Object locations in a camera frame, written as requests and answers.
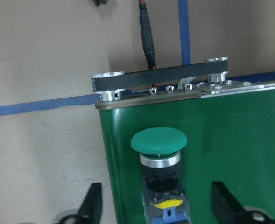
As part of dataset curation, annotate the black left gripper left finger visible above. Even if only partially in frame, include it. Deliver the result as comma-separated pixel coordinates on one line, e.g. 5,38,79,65
78,183,102,224

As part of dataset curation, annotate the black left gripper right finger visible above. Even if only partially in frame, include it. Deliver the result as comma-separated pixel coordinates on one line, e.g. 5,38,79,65
211,181,245,224

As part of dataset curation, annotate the green push button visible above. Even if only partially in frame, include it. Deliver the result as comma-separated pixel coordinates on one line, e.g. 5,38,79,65
131,127,191,224

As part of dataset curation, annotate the green conveyor belt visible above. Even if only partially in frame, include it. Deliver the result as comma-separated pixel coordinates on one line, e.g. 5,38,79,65
92,57,275,224

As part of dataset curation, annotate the red black power cable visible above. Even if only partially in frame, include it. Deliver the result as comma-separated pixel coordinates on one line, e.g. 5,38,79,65
138,0,159,94

